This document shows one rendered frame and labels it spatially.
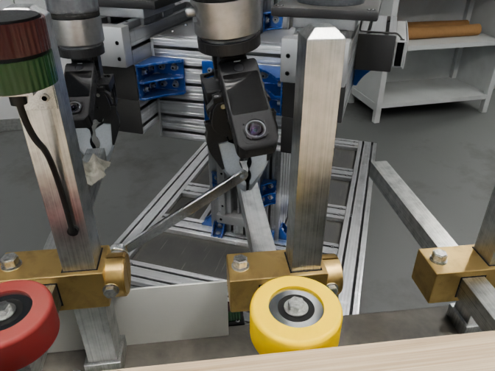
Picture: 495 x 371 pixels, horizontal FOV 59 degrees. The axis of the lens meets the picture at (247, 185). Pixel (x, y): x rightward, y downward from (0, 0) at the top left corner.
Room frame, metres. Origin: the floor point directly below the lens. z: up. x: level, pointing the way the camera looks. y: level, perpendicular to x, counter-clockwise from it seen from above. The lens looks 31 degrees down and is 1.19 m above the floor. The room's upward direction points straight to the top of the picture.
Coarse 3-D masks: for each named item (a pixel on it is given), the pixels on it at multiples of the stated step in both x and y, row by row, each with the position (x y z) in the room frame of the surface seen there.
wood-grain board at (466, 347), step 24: (456, 336) 0.25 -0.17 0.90; (480, 336) 0.25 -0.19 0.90; (216, 360) 0.22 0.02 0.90; (240, 360) 0.22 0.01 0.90; (264, 360) 0.22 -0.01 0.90; (288, 360) 0.22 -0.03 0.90; (312, 360) 0.22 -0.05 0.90; (336, 360) 0.22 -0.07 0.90; (360, 360) 0.22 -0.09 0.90; (384, 360) 0.22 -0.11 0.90; (408, 360) 0.22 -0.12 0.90; (432, 360) 0.22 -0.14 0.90; (456, 360) 0.22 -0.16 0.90; (480, 360) 0.22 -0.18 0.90
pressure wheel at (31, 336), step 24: (0, 288) 0.29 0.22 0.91; (24, 288) 0.29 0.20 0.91; (0, 312) 0.26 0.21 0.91; (24, 312) 0.27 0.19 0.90; (48, 312) 0.27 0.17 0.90; (0, 336) 0.24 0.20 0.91; (24, 336) 0.24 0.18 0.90; (48, 336) 0.26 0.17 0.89; (0, 360) 0.23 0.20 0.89; (24, 360) 0.24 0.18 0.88
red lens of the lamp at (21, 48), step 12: (12, 24) 0.31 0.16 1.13; (24, 24) 0.31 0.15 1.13; (36, 24) 0.32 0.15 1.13; (0, 36) 0.30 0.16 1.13; (12, 36) 0.31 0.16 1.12; (24, 36) 0.31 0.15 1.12; (36, 36) 0.32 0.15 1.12; (48, 36) 0.34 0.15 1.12; (0, 48) 0.30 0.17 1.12; (12, 48) 0.30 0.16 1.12; (24, 48) 0.31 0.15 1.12; (36, 48) 0.32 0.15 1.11; (48, 48) 0.33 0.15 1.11
